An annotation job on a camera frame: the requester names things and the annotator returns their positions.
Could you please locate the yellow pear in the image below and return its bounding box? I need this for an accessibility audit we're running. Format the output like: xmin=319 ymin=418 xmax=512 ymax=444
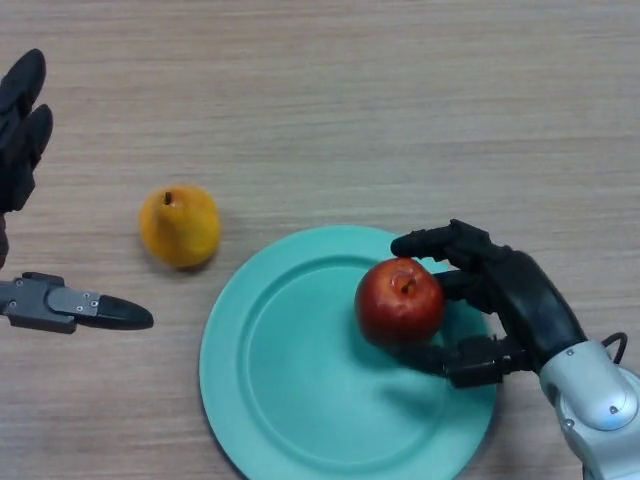
xmin=138 ymin=184 xmax=222 ymax=269

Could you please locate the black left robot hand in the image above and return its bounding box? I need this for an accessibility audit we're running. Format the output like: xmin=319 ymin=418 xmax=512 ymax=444
xmin=0 ymin=48 xmax=155 ymax=335

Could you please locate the red apple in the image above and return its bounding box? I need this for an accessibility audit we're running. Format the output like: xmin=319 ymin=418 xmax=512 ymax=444
xmin=353 ymin=257 xmax=447 ymax=348

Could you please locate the green round plate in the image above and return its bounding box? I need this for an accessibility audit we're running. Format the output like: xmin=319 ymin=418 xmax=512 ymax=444
xmin=198 ymin=225 xmax=497 ymax=480

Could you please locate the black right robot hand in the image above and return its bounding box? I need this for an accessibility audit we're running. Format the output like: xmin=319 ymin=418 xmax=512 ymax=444
xmin=389 ymin=218 xmax=587 ymax=390

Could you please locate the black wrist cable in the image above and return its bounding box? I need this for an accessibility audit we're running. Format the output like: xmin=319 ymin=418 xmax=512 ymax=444
xmin=601 ymin=331 xmax=629 ymax=365

